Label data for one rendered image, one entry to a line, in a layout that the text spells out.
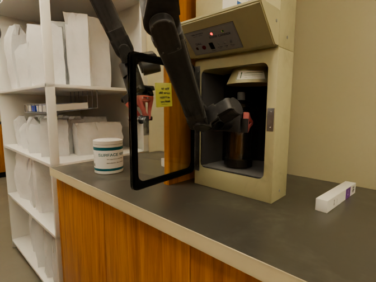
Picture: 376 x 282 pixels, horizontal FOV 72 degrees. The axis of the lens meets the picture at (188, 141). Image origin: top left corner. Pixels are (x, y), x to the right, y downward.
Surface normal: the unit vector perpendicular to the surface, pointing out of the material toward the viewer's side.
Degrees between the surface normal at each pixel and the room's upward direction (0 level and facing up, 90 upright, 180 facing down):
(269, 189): 90
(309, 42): 90
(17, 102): 90
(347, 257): 0
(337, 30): 90
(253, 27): 135
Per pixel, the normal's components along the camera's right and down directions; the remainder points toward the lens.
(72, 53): 0.09, 0.33
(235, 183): -0.68, 0.09
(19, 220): 0.73, 0.09
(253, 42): -0.49, 0.76
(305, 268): 0.00, -0.99
